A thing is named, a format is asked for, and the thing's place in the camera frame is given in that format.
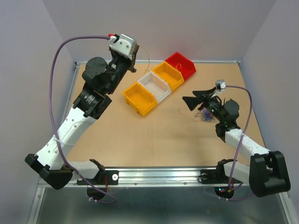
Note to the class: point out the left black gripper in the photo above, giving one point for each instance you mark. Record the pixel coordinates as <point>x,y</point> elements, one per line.
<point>131,62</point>

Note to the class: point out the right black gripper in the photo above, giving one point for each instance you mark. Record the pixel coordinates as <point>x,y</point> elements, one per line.
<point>192,102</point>

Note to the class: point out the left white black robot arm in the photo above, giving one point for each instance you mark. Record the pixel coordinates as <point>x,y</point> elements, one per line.
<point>101,79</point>

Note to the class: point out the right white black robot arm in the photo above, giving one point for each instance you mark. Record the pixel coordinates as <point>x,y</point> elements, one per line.
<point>266,173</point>

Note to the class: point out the far yellow plastic bin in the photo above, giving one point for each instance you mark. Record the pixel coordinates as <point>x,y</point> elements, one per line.
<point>170,75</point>

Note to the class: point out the yellow plastic bin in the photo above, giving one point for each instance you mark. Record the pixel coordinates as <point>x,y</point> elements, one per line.
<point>170,75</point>
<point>140,99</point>

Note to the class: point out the red plastic bin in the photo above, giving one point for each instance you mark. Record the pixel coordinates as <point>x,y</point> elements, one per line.
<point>182,64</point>

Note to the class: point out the near yellow plastic bin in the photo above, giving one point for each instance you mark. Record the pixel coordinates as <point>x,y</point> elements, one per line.
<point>140,99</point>

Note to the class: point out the white plastic bin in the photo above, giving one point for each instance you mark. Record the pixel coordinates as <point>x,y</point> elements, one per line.
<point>155,85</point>

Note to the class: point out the grey metal front panel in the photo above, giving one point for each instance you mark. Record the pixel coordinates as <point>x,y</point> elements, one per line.
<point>160,205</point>

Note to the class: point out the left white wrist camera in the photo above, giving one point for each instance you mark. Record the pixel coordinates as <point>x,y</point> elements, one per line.
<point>123,45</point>

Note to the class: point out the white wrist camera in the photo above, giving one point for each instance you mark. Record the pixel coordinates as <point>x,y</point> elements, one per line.
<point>220,87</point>
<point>123,45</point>

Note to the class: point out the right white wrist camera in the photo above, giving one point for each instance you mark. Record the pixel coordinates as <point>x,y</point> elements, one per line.
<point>220,87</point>

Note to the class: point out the aluminium left side rail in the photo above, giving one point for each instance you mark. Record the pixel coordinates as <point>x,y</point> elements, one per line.
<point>68,102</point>

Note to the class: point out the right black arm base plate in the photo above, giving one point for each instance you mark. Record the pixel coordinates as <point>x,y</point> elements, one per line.
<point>210,177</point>

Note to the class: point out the aluminium front rail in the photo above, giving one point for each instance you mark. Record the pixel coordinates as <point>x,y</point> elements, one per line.
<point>158,176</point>

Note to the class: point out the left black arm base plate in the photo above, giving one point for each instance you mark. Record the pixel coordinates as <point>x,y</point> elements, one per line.
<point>111,177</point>

